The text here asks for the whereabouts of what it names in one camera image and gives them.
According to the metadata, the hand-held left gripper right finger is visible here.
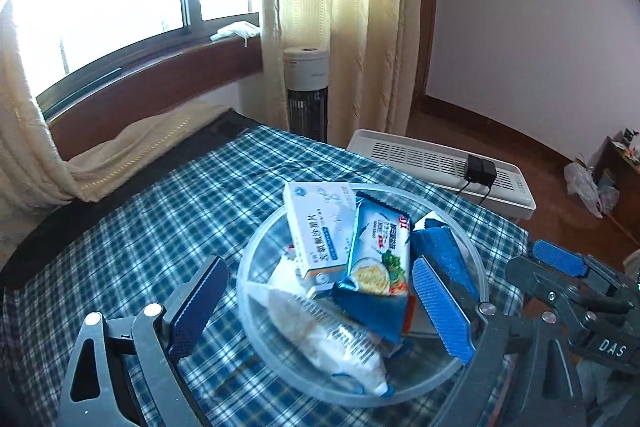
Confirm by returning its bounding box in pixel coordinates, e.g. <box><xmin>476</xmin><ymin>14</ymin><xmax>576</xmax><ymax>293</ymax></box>
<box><xmin>410</xmin><ymin>254</ymin><xmax>586</xmax><ymax>427</ymax></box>

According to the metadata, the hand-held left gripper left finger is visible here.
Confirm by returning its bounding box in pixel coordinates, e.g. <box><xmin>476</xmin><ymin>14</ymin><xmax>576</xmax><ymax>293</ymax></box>
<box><xmin>57</xmin><ymin>254</ymin><xmax>230</xmax><ymax>427</ymax></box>

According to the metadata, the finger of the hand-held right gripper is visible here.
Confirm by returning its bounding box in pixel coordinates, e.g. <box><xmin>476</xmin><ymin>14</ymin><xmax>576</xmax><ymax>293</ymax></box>
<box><xmin>505</xmin><ymin>254</ymin><xmax>629</xmax><ymax>339</ymax></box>
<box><xmin>531</xmin><ymin>238</ymin><xmax>635</xmax><ymax>304</ymax></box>

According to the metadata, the dark blue plastic packet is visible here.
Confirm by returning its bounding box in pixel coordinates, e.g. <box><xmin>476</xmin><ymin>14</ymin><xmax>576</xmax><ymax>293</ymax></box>
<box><xmin>410</xmin><ymin>216</ymin><xmax>479</xmax><ymax>304</ymax></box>

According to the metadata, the clear plastic container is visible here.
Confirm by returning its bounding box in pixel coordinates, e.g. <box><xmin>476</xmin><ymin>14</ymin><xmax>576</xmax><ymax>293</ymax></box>
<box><xmin>236</xmin><ymin>189</ymin><xmax>489</xmax><ymax>408</ymax></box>

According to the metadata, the blue noodle packet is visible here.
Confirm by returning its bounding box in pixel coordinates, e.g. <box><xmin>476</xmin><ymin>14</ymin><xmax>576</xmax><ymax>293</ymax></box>
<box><xmin>332</xmin><ymin>198</ymin><xmax>414</xmax><ymax>356</ymax></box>

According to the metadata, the white plastic swab bag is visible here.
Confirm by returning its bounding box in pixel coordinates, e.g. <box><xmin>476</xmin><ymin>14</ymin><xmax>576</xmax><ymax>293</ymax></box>
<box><xmin>259</xmin><ymin>256</ymin><xmax>396</xmax><ymax>398</ymax></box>

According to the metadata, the white and blue medicine box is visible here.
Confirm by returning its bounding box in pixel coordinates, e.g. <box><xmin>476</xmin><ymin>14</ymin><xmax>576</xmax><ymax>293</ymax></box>
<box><xmin>283</xmin><ymin>181</ymin><xmax>357</xmax><ymax>301</ymax></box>

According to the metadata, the clear plastic bag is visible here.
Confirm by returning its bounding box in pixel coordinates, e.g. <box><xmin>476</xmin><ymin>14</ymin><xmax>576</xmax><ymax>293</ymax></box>
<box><xmin>563</xmin><ymin>151</ymin><xmax>621</xmax><ymax>219</ymax></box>

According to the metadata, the blue plaid bedsheet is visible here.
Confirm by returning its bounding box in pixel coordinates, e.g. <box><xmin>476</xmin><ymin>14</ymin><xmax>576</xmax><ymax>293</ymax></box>
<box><xmin>0</xmin><ymin>124</ymin><xmax>532</xmax><ymax>427</ymax></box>

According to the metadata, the brown wooden cabinet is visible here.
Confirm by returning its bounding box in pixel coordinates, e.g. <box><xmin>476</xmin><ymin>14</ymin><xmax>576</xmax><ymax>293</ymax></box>
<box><xmin>592</xmin><ymin>127</ymin><xmax>640</xmax><ymax>234</ymax></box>

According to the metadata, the black power adapter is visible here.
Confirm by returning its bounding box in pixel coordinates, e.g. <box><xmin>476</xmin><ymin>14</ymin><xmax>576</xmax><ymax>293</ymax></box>
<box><xmin>463</xmin><ymin>154</ymin><xmax>498</xmax><ymax>186</ymax></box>

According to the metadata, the white flat heater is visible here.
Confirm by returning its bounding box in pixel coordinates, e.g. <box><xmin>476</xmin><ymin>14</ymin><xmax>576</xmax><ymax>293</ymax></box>
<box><xmin>345</xmin><ymin>129</ymin><xmax>537</xmax><ymax>221</ymax></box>

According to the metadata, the brown wooden window sill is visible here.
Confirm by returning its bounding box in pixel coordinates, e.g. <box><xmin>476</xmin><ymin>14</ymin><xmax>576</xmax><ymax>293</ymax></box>
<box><xmin>47</xmin><ymin>39</ymin><xmax>266</xmax><ymax>164</ymax></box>

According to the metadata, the white and black tower fan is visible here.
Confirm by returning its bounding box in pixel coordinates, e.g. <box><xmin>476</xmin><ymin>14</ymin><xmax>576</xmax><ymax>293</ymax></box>
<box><xmin>282</xmin><ymin>46</ymin><xmax>331</xmax><ymax>143</ymax></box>

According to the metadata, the white crumpled cloth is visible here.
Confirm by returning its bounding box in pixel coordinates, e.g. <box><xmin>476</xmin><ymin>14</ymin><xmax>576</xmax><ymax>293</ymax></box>
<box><xmin>209</xmin><ymin>20</ymin><xmax>262</xmax><ymax>48</ymax></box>

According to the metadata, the beige curtain beside fan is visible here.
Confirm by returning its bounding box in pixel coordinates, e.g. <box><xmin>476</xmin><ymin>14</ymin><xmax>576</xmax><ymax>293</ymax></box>
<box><xmin>260</xmin><ymin>0</ymin><xmax>424</xmax><ymax>148</ymax></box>

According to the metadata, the black cable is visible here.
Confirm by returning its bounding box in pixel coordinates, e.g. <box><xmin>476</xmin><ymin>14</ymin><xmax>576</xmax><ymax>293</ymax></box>
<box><xmin>454</xmin><ymin>179</ymin><xmax>497</xmax><ymax>208</ymax></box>

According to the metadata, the dark wooden door frame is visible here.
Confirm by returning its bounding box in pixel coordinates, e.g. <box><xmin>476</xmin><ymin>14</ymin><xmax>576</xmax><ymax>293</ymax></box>
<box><xmin>412</xmin><ymin>0</ymin><xmax>440</xmax><ymax>114</ymax></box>

